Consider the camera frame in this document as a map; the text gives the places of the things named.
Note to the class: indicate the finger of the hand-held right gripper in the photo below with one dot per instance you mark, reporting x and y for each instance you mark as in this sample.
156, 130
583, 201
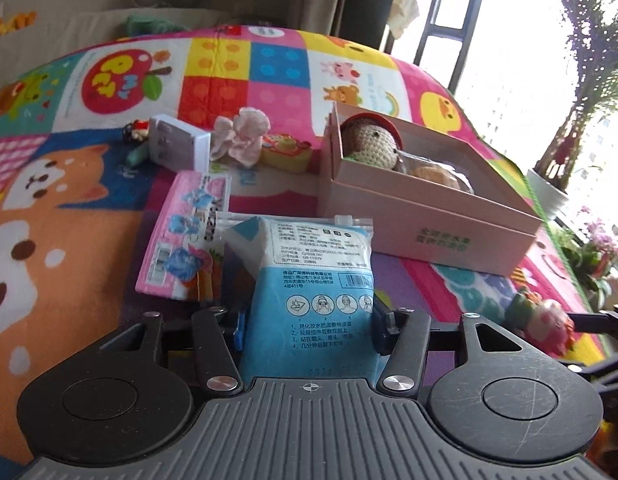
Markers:
604, 367
601, 322

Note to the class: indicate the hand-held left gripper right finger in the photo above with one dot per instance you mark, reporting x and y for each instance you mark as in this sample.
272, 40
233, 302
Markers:
380, 327

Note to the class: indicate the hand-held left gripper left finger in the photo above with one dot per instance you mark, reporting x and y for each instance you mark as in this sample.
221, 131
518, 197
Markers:
239, 331

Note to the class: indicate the blue face mask packet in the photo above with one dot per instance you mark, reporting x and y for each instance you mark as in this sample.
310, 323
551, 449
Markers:
309, 285

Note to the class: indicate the pink tissue packet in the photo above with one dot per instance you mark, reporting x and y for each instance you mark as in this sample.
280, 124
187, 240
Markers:
181, 240

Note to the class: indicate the pink cardboard box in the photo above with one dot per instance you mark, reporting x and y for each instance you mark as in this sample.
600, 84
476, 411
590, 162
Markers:
419, 225

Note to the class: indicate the small green tube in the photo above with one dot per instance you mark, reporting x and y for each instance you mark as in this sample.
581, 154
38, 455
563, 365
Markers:
137, 156

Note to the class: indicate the laughing doll figurine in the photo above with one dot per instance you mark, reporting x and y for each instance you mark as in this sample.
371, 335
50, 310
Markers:
135, 131

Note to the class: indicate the green and pink plush toy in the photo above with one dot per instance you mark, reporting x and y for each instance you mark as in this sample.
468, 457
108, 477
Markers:
539, 320

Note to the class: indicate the pink flowering plant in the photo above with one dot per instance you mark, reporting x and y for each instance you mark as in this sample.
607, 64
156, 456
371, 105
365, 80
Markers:
606, 247

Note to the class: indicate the clear cotton swab packet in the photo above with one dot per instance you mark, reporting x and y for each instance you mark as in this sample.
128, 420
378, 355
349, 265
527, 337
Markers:
229, 225

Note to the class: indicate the white plant pot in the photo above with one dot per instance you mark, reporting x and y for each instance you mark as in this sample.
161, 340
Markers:
549, 192

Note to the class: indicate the orange item in clear wrap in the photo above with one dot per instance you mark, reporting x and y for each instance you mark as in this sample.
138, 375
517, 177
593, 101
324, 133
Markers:
439, 175

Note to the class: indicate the crochet doll with red hat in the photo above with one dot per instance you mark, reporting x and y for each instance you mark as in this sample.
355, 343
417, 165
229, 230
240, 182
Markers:
369, 142

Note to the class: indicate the colourful printed play mat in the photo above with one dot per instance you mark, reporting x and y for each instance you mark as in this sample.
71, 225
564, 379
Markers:
79, 220

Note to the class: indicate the white charger block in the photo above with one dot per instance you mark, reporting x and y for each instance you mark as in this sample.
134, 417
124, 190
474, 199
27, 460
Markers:
179, 145

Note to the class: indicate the pink flower hair scrunchie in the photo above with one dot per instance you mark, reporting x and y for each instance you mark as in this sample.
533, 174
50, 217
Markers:
241, 135

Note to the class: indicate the tall potted palm plant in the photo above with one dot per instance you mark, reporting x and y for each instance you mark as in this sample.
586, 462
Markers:
589, 60

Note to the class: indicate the hanging pale cloth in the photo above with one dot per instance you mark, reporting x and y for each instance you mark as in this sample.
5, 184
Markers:
404, 10

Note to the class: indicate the green cloth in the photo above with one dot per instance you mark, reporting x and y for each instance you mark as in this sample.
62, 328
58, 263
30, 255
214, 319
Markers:
149, 24

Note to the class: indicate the orange patterned cushion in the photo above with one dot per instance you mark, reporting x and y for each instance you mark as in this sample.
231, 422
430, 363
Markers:
11, 22

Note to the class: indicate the black window frame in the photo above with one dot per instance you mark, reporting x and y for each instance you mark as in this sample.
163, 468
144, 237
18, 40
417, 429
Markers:
464, 30

